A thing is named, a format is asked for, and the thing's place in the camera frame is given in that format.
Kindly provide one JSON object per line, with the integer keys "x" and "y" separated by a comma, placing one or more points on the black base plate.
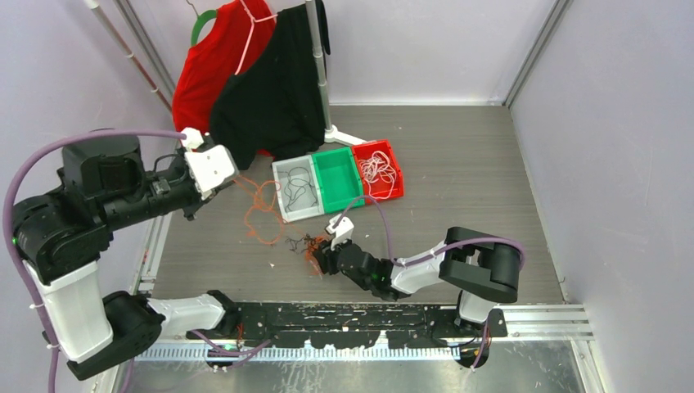
{"x": 345, "y": 325}

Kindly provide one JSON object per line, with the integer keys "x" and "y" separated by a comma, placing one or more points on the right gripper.
{"x": 326, "y": 258}

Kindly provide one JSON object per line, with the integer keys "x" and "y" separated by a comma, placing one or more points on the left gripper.
{"x": 190, "y": 211}

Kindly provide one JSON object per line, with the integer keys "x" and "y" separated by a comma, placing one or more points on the pink hanger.
{"x": 253, "y": 22}

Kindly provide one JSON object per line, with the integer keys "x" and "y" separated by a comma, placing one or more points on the green hanger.
{"x": 203, "y": 18}

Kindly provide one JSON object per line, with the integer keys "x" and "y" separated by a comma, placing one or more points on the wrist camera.
{"x": 340, "y": 227}
{"x": 211, "y": 169}

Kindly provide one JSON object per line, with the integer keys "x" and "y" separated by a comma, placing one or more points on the red white rod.
{"x": 108, "y": 26}

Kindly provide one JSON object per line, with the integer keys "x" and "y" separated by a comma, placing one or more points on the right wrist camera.
{"x": 340, "y": 227}

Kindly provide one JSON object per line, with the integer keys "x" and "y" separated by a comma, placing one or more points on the green plastic bin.
{"x": 338, "y": 178}

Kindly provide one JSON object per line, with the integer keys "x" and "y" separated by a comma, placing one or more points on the red t-shirt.
{"x": 211, "y": 62}

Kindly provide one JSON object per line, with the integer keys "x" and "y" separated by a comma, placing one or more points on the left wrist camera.
{"x": 211, "y": 169}

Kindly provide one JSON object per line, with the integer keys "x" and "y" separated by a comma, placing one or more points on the black t-shirt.
{"x": 274, "y": 106}

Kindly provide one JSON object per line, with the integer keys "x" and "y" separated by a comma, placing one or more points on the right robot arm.
{"x": 485, "y": 269}

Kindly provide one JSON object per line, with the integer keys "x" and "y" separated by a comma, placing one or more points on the grey plastic bin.
{"x": 297, "y": 190}

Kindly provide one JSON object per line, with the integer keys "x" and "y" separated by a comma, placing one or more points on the red plastic bin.
{"x": 379, "y": 170}

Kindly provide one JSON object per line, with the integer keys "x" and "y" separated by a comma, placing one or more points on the white clothes rack stand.
{"x": 319, "y": 30}

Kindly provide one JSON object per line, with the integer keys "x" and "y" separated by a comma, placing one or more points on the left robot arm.
{"x": 61, "y": 213}

